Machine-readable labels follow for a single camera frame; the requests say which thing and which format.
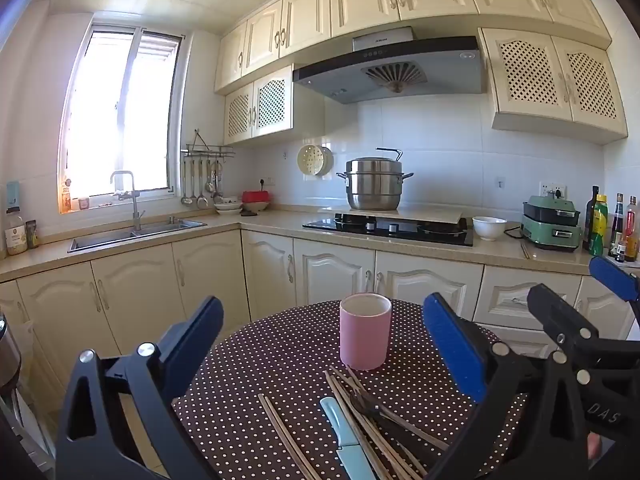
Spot kitchen window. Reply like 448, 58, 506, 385
57, 22, 182, 215

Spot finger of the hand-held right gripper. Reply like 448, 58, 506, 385
526, 283, 640, 387
588, 255, 640, 343

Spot steel sink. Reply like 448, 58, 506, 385
67, 217, 208, 253

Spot glass jar with beige contents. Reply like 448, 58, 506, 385
4, 206, 29, 257

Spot brown red sauce bottle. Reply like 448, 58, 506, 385
622, 196, 640, 263

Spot green electric cooker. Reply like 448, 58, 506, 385
520, 195, 584, 253

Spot steel faucet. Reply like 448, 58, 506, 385
110, 170, 147, 232

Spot row of hanging metal utensils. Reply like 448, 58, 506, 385
180, 156, 226, 209

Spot dark sauce bottle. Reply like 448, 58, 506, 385
608, 192, 626, 261

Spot beige stone board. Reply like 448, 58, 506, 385
319, 204, 463, 226

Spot stainless steel appliance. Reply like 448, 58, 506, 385
0, 312, 23, 401

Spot cream lattice door wall cabinet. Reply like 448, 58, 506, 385
477, 27, 630, 145
222, 64, 296, 147

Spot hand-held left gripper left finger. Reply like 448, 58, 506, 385
54, 295, 225, 480

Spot stack of white dishes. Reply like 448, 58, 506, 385
214, 195, 244, 216

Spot cream perforated steamer plate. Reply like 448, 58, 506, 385
297, 143, 334, 177

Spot black gas stove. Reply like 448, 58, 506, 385
302, 212, 475, 247

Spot metal wall utensil rack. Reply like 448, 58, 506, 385
181, 129, 236, 158

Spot light blue knife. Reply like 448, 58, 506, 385
319, 396, 377, 480

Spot red lidded bowl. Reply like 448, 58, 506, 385
241, 190, 273, 217

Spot cream upper cabinet row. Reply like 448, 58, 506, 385
214, 0, 615, 95

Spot dark metal fork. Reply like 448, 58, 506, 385
349, 391, 451, 453

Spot green yellow bottle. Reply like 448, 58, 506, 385
589, 195, 609, 257

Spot stainless steel steamer pot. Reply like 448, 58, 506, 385
336, 147, 415, 212

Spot grey range hood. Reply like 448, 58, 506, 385
292, 26, 488, 106

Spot white ceramic bowl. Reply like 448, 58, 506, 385
472, 216, 508, 241

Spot brown polka dot tablecloth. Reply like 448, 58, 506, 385
172, 299, 531, 480

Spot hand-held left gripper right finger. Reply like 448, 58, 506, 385
422, 292, 593, 480

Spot dark olive oil bottle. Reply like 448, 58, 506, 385
582, 185, 601, 251

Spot bunch of wooden chopsticks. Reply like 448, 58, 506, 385
257, 364, 451, 480

